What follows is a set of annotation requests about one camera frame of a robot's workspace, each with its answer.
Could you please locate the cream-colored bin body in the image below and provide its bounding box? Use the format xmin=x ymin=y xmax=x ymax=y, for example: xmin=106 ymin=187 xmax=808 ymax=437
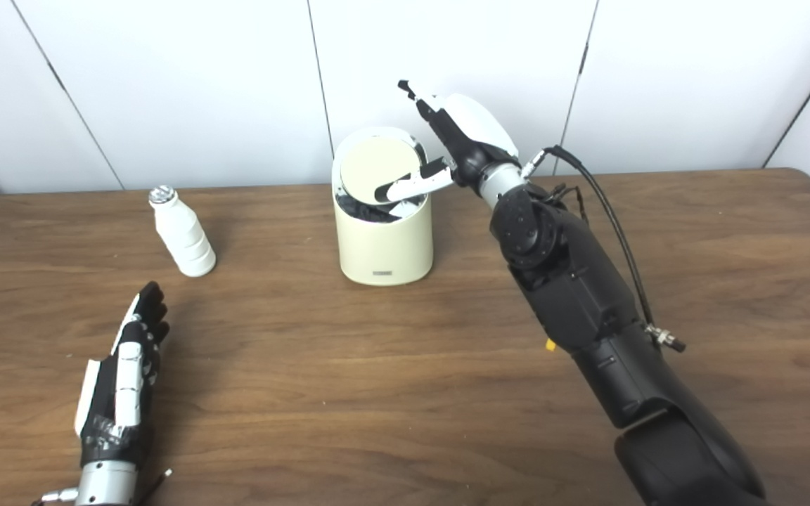
xmin=331 ymin=126 xmax=435 ymax=287

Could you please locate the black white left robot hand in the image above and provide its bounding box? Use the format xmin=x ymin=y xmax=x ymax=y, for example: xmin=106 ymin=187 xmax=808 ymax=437
xmin=75 ymin=281 xmax=171 ymax=468

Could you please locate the black bin liner bag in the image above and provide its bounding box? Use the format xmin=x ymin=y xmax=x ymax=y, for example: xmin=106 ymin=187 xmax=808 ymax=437
xmin=335 ymin=184 xmax=427 ymax=224

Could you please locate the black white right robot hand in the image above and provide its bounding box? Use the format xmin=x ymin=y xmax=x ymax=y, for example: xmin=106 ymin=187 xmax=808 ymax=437
xmin=375 ymin=79 xmax=522 ymax=205

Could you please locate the cream round bin lid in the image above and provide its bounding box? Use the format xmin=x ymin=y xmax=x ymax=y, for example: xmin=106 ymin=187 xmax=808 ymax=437
xmin=340 ymin=137 xmax=423 ymax=206

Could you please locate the small white plastic bottle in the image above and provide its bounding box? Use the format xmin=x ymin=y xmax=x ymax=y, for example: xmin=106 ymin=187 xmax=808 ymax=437
xmin=148 ymin=186 xmax=217 ymax=278

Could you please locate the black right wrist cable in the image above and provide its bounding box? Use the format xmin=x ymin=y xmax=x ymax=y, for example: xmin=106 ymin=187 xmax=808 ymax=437
xmin=521 ymin=145 xmax=687 ymax=353

